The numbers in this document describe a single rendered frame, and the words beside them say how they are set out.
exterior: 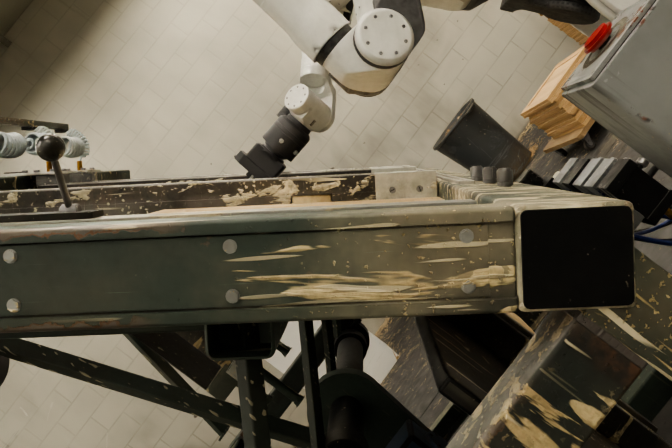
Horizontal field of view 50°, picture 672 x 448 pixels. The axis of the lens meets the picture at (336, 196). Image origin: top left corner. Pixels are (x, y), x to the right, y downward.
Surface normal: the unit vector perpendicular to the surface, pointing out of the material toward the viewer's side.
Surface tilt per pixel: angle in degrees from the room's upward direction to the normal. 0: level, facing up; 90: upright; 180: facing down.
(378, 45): 90
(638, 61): 90
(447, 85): 90
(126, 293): 90
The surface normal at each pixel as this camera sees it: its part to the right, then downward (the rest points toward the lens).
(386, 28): 0.17, -0.22
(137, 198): -0.04, 0.05
